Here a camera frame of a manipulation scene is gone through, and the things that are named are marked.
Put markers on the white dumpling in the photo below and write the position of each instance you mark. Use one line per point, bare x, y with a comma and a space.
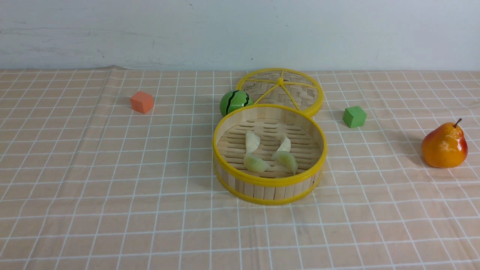
285, 145
252, 141

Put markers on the pale green dumpling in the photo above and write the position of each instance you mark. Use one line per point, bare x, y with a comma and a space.
287, 159
255, 164

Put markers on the bamboo steamer tray yellow rim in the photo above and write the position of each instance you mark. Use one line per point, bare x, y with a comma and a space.
271, 123

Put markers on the woven bamboo steamer lid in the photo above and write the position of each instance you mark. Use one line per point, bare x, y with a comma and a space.
285, 87

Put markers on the green toy watermelon ball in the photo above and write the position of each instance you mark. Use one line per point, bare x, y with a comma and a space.
234, 100

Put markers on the orange foam cube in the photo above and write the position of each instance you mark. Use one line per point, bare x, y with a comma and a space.
142, 102

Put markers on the green foam cube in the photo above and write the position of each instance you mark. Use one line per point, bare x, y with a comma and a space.
354, 117

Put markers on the checked beige tablecloth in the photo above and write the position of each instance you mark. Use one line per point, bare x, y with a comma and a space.
87, 183

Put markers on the orange red toy pear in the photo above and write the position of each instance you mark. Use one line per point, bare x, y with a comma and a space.
446, 146

